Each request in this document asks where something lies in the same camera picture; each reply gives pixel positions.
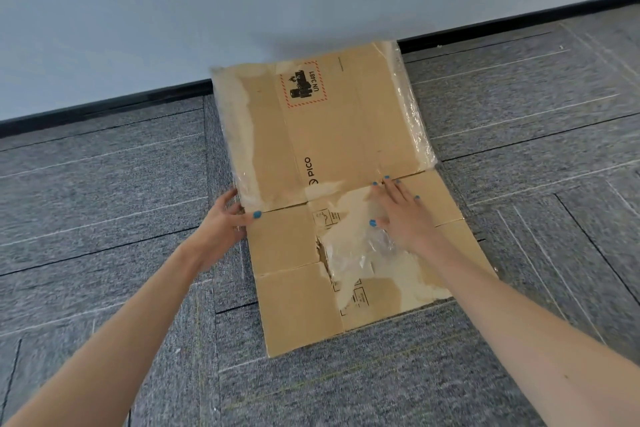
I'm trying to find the brown cardboard box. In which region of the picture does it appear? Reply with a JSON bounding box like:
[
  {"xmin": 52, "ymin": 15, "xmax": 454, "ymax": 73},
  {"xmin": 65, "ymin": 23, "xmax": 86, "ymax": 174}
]
[{"xmin": 209, "ymin": 39, "xmax": 500, "ymax": 359}]

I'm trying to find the person's left hand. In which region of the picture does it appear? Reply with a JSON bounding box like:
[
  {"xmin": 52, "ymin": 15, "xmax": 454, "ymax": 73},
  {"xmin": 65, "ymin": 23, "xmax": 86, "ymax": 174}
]
[{"xmin": 192, "ymin": 187, "xmax": 263, "ymax": 272}]

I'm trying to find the person's right hand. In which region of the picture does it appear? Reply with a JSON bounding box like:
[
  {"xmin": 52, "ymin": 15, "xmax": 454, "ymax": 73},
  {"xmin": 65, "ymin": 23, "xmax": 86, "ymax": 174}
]
[{"xmin": 369, "ymin": 176, "xmax": 450, "ymax": 256}]

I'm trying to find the person's right forearm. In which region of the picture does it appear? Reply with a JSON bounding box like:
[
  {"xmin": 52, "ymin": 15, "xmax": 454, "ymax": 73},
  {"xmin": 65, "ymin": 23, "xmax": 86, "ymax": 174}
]
[{"xmin": 415, "ymin": 236, "xmax": 640, "ymax": 427}]

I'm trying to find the person's left forearm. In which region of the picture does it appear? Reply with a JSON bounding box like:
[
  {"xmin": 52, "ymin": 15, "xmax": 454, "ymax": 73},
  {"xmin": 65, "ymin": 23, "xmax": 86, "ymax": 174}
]
[{"xmin": 0, "ymin": 241, "xmax": 216, "ymax": 427}]

